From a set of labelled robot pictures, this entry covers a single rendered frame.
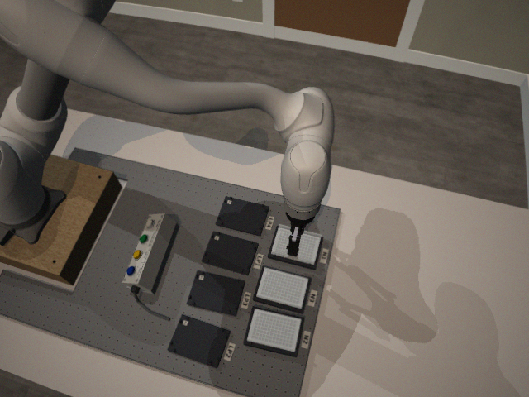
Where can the white button panel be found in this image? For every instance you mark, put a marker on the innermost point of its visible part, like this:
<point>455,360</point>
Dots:
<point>147,264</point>

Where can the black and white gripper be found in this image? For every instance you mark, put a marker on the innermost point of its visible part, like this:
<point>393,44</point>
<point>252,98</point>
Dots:
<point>297,229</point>

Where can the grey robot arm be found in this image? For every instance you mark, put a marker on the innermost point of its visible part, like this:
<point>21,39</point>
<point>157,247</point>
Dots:
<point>60,38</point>

